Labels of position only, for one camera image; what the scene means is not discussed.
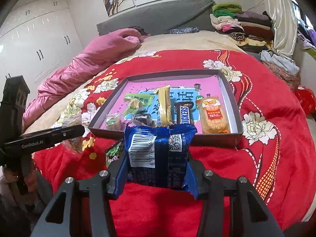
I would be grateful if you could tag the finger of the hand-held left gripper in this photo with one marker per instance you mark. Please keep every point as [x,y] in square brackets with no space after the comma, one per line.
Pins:
[66,134]

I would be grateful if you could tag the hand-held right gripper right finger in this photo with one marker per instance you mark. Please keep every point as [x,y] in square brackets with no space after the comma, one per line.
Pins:
[192,180]

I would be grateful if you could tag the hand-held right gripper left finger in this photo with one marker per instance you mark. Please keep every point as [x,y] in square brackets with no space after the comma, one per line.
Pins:
[121,169]

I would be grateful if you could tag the clear pastry packet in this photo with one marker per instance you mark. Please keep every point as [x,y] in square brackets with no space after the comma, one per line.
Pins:
[74,145]

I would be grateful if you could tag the blue snack packet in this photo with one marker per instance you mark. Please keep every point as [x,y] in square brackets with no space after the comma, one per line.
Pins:
[158,153]

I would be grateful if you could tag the small green-label cake packet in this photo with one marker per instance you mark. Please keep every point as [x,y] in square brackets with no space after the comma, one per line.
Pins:
[113,122]

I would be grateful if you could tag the dark candy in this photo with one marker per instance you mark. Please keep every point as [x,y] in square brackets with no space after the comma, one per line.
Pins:
[142,118]

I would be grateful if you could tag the brown chocolate bar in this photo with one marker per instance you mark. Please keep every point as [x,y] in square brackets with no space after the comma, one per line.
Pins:
[184,113]

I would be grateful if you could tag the yellow candy bar packet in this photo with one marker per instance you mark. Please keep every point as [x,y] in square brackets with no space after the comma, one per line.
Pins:
[165,106]

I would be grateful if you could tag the dark cardboard box pink inside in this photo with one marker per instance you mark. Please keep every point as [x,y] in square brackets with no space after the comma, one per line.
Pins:
[229,108]

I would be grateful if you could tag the green and black snack packet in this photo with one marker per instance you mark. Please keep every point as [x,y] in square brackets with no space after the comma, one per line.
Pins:
[113,151]

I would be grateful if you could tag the red floral blanket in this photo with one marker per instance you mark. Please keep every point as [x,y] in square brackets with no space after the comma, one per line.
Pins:
[246,165]

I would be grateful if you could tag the orange biscuit packet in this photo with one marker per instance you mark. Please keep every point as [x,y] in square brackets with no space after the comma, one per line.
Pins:
[213,116]

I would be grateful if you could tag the green clear snack packet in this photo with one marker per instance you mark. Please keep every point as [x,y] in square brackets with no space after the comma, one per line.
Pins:
[138,100]

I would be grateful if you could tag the pink quilt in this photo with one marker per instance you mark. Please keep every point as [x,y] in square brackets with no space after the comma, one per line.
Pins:
[81,61]

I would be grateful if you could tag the white wardrobe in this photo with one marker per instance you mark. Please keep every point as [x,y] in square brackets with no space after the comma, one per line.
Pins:
[37,29]

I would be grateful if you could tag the dark maroon cloth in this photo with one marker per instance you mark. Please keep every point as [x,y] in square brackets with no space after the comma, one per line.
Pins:
[142,30]

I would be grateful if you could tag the beige bed sheet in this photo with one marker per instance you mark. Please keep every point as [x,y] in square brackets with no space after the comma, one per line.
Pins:
[185,42]

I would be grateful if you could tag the red plastic bag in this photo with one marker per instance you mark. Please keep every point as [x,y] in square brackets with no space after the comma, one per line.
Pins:
[306,100]

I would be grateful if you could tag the light blue cloth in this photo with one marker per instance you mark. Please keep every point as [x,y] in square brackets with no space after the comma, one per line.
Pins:
[281,61]

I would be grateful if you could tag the dark patterned cloth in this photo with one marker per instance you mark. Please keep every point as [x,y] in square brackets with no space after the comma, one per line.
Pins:
[185,30]

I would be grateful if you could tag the grey headboard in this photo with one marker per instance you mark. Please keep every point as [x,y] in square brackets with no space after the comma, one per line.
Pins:
[160,17]

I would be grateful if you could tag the pile of folded clothes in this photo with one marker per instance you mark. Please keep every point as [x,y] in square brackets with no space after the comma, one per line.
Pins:
[251,27]

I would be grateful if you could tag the hanging clothes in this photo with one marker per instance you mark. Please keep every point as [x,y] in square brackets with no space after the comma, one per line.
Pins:
[307,34]

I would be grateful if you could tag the cream curtain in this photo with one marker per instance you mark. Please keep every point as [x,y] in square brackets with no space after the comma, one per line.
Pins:
[281,17]

